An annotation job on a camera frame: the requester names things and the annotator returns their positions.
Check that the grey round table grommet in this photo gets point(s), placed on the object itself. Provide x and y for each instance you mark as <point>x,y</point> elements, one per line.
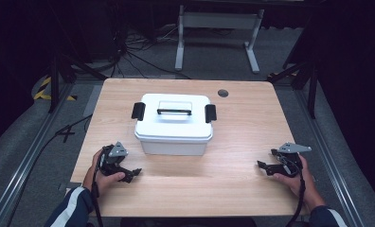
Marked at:
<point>223,93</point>

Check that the person's right hand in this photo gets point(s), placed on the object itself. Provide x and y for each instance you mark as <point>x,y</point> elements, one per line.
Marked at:
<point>304,189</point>

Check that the white box lid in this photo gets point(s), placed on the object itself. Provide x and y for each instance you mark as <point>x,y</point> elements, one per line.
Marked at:
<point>176,126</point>

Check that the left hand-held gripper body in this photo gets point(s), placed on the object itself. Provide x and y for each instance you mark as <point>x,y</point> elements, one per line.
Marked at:
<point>113,156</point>

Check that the black metal tripod stand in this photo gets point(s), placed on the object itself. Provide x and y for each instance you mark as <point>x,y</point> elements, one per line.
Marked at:
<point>312,88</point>
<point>54,82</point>

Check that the white plastic storage box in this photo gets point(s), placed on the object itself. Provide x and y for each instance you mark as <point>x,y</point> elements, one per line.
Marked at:
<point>173,147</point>

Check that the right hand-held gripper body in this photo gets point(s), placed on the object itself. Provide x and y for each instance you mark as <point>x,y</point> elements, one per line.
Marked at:
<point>288,159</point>

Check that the white metal stand frame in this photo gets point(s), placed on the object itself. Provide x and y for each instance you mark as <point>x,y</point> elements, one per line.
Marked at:
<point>218,20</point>

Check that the black box latch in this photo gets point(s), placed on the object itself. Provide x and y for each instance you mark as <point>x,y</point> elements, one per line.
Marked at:
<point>210,113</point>
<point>138,111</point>

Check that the person's left hand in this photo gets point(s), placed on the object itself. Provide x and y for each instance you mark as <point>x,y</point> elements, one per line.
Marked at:
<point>104,181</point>

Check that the aluminium floor rail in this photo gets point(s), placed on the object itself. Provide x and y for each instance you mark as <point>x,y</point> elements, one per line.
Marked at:
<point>24,164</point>
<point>332,157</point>

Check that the yellow black hazard tape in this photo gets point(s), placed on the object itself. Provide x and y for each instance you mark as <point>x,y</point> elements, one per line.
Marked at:
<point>43,90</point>

